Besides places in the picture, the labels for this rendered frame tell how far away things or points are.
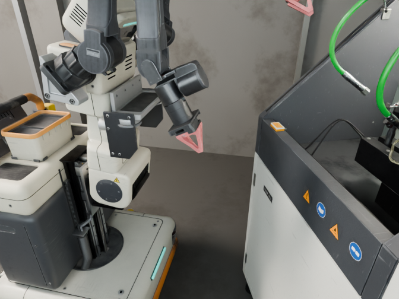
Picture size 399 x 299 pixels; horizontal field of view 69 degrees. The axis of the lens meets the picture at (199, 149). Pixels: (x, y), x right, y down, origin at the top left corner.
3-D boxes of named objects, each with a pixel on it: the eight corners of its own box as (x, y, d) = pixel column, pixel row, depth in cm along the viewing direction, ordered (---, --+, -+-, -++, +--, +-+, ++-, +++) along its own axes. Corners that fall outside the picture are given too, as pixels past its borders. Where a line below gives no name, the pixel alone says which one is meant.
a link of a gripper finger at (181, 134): (215, 140, 81) (200, 110, 78) (210, 152, 75) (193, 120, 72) (193, 148, 84) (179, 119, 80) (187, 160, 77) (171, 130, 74)
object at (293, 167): (257, 155, 116) (262, 118, 109) (268, 155, 117) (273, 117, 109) (359, 296, 63) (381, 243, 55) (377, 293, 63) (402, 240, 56)
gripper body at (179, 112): (202, 114, 79) (189, 89, 76) (193, 130, 70) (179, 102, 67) (181, 123, 81) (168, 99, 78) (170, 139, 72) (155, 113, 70)
